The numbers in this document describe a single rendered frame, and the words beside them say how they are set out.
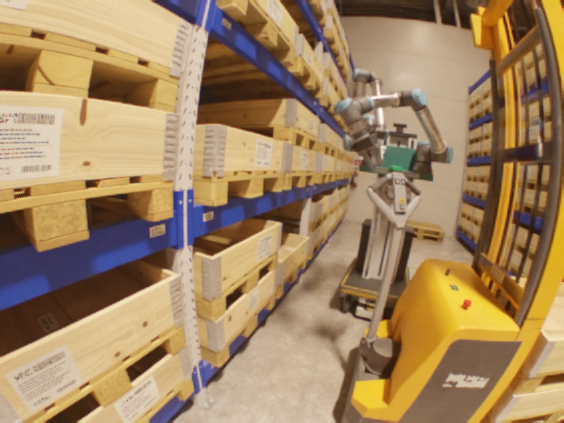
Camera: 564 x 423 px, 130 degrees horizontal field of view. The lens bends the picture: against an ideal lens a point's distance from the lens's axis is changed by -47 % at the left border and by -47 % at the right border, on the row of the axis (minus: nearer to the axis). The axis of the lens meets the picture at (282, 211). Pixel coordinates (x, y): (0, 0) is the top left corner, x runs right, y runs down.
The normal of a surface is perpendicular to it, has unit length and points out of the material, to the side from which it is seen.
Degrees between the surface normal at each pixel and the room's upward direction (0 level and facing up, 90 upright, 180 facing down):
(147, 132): 90
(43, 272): 90
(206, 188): 90
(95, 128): 90
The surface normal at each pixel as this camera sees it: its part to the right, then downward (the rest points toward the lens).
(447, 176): -0.36, 0.15
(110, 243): 0.93, 0.14
